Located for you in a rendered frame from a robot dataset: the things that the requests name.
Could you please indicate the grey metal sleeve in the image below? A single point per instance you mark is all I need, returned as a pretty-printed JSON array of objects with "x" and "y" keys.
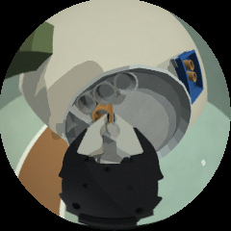
[
  {"x": 102, "y": 99},
  {"x": 133, "y": 86},
  {"x": 83, "y": 106}
]

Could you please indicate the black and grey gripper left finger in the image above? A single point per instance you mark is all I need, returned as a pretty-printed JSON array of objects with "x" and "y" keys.
[{"x": 88, "y": 144}]

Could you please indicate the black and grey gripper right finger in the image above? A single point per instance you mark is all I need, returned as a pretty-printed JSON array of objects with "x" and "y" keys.
[{"x": 133, "y": 144}]

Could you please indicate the bronze bushing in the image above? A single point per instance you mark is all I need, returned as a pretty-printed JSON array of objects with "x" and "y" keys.
[
  {"x": 188, "y": 64},
  {"x": 97, "y": 115},
  {"x": 192, "y": 76}
]

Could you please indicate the blue crate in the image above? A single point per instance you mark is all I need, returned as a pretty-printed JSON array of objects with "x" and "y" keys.
[{"x": 194, "y": 88}]

